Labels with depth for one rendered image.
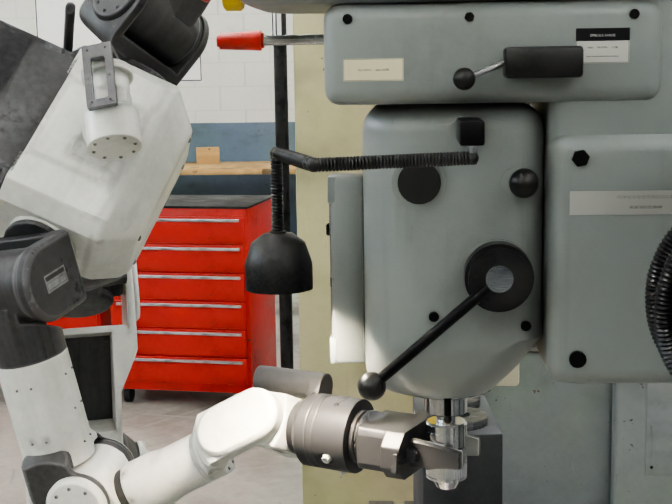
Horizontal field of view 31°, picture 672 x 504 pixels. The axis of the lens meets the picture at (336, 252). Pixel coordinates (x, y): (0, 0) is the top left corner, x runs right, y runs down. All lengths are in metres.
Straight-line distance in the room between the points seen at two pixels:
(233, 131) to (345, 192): 9.13
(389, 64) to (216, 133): 9.27
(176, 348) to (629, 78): 5.00
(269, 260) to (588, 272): 0.33
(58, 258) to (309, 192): 1.63
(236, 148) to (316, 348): 7.37
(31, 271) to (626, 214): 0.69
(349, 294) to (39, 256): 0.39
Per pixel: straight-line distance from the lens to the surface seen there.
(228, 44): 1.46
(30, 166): 1.58
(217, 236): 5.95
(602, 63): 1.25
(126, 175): 1.58
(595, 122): 1.26
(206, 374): 6.10
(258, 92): 10.44
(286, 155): 1.21
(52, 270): 1.53
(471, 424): 1.86
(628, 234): 1.26
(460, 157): 1.18
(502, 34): 1.24
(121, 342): 1.93
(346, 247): 1.35
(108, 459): 1.61
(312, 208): 3.10
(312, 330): 3.16
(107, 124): 1.49
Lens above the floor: 1.67
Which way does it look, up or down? 9 degrees down
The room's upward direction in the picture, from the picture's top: 1 degrees counter-clockwise
